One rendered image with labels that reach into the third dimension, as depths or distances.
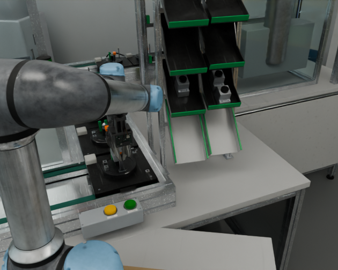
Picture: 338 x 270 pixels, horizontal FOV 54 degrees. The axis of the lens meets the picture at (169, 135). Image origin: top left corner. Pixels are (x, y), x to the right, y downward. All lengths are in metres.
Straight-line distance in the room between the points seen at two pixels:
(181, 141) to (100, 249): 0.67
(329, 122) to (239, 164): 1.23
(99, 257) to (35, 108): 0.36
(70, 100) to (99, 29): 4.65
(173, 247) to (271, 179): 0.55
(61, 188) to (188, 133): 0.55
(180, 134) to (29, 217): 0.77
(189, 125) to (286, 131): 1.17
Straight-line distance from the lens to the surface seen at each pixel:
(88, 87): 0.57
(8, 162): 0.66
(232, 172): 1.48
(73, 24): 5.32
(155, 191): 1.22
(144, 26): 1.36
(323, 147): 2.75
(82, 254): 0.77
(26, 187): 0.69
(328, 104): 2.54
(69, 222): 1.21
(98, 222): 1.14
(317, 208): 2.74
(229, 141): 1.39
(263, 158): 1.60
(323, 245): 2.49
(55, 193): 1.37
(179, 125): 1.34
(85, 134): 1.60
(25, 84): 0.55
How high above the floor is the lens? 1.75
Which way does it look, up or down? 31 degrees down
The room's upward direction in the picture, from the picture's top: 2 degrees counter-clockwise
